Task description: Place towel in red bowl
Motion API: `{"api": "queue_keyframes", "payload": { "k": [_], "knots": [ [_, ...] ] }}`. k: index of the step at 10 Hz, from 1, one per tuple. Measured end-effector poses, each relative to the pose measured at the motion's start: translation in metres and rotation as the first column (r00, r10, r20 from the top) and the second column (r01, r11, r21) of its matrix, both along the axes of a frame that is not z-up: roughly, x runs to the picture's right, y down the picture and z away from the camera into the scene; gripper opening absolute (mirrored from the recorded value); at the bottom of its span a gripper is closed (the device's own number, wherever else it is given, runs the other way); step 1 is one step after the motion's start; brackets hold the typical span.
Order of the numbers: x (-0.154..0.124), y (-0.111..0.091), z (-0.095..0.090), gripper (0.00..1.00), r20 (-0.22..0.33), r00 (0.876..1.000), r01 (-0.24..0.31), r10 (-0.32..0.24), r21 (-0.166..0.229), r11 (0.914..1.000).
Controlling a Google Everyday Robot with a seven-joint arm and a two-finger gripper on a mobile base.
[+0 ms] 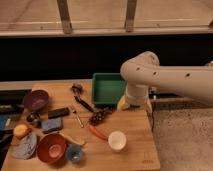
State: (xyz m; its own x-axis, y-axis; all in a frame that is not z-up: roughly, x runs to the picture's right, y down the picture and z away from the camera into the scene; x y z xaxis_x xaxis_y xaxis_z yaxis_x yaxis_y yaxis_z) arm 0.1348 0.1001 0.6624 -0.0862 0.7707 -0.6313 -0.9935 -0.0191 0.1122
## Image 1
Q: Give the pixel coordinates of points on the green plastic bin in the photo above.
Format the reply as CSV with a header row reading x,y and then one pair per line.
x,y
107,89

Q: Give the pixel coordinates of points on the dark red grapes toy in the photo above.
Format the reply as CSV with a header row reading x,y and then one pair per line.
x,y
99,116

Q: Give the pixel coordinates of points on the dark brown small toy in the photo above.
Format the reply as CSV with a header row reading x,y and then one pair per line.
x,y
77,88

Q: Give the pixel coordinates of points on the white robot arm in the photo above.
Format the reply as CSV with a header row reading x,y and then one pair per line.
x,y
144,71

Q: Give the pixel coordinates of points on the blue sponge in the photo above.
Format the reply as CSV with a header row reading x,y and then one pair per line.
x,y
50,125

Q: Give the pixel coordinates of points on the red bowl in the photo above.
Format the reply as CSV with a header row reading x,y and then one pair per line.
x,y
51,148

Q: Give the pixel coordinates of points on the black rectangular block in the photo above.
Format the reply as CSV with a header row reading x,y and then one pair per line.
x,y
58,113

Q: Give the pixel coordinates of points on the small dark metal cup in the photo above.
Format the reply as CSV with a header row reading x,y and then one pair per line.
x,y
34,119

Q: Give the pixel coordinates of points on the black marker tool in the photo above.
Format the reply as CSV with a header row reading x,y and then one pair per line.
x,y
83,103

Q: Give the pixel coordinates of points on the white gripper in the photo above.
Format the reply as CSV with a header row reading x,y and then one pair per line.
x,y
136,95

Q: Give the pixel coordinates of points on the wooden spatula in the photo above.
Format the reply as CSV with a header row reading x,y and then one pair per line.
x,y
73,140

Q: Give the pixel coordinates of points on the grey blue towel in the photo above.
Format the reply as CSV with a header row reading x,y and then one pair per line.
x,y
26,147

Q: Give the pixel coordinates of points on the white cup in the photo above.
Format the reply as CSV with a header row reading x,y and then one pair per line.
x,y
117,141

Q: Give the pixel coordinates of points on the small blue bowl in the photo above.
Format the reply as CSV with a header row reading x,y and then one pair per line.
x,y
74,153

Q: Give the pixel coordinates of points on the purple bowl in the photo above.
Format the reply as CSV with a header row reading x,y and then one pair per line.
x,y
36,100

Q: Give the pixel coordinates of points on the metal spoon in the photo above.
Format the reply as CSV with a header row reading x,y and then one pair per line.
x,y
77,116

